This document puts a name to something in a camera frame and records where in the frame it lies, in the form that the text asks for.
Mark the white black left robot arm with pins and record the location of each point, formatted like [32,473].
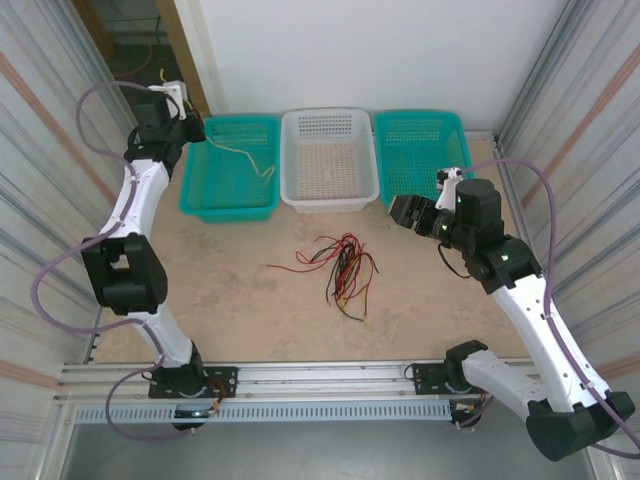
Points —
[135,200]

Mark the white plastic basket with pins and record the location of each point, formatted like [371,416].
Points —
[327,165]

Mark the aluminium table edge rail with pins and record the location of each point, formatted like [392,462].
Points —
[98,350]
[506,182]

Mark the teal plastic basket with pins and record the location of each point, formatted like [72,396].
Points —
[415,150]
[230,195]

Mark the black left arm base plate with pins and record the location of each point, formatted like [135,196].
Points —
[225,375]

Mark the wooden door frame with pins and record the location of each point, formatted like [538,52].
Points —
[185,50]

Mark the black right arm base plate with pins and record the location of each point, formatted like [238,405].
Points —
[425,375]

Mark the wooden furniture leg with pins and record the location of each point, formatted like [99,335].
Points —
[102,30]

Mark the aluminium frame post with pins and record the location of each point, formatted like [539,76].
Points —
[55,440]
[607,467]

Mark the long aluminium mounting rail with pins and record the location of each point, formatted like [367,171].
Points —
[325,380]

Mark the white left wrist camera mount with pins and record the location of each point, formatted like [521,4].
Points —
[172,90]

